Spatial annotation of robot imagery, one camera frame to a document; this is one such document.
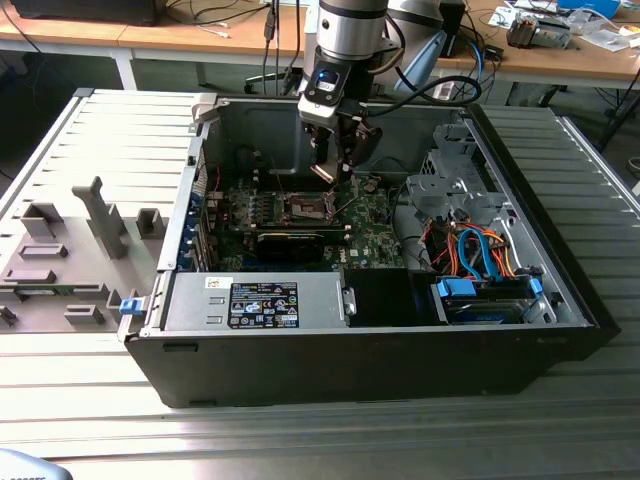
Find blue box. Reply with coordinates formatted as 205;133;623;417
556;0;622;16

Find metal CPU cooler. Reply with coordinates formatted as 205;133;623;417
505;12;575;51

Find silver CPU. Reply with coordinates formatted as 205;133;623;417
308;162;341;182

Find black PC case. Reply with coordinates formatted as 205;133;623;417
117;93;622;409

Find wooden desk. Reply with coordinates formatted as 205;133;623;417
0;0;321;91
399;0;640;101

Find metal socket cover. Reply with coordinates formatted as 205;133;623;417
326;174;361;215

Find grey rounded device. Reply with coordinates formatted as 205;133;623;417
0;447;75;480

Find black camera cable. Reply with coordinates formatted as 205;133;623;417
349;74;484;119

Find silver metal bracket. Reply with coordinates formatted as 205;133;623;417
430;122;480;162

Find orange power wires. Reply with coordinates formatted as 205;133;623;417
427;223;517;277

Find black chair base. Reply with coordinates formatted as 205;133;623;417
243;69;301;97

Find silver drive cage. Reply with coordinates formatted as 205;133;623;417
403;172;507;225

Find clear plastic bag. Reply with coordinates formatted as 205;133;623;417
582;27;635;54

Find black upright box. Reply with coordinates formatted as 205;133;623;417
439;0;467;57

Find black graphics card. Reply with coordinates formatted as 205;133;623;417
253;228;327;265

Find hard disk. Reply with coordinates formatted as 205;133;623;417
442;294;530;326

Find pale blue teach pendant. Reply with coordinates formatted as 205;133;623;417
394;29;449;94

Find black plastic duct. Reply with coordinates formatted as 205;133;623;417
344;268;435;329

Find grey case corner bracket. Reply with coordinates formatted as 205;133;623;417
191;92;222;125

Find CPU socket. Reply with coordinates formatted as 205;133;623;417
278;189;340;225

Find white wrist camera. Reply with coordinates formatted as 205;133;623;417
298;67;351;124

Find green motherboard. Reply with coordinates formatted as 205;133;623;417
212;169;407;275

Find blue disk carrier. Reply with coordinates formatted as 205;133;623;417
432;276;546;326

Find silver power supply unit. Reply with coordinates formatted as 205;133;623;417
160;271;347;332

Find blue disk wire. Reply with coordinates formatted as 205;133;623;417
455;225;497;282

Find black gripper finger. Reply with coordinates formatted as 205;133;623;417
303;124;332;169
338;119;384;187

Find grey parts rack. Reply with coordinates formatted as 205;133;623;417
0;174;170;335

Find metal locking lever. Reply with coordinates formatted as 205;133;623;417
269;157;289;201

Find green RAM stick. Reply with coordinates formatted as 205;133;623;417
13;286;72;297

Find black flat box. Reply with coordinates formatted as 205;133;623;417
9;0;162;27

